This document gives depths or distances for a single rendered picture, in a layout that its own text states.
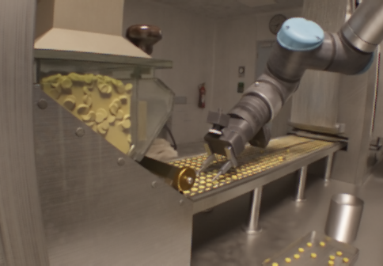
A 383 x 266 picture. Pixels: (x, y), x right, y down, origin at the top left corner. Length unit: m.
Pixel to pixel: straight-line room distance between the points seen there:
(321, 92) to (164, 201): 0.84
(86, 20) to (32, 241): 0.25
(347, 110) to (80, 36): 0.98
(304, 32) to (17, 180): 0.54
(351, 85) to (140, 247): 0.96
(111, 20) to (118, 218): 0.24
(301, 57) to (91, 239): 0.50
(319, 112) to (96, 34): 0.90
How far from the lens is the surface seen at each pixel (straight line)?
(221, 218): 0.71
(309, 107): 1.11
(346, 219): 0.67
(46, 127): 0.27
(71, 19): 0.34
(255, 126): 0.56
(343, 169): 1.15
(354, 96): 1.12
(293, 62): 0.60
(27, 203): 0.20
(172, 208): 0.38
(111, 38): 0.35
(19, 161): 0.19
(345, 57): 0.65
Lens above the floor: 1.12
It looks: 9 degrees down
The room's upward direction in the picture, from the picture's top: 3 degrees clockwise
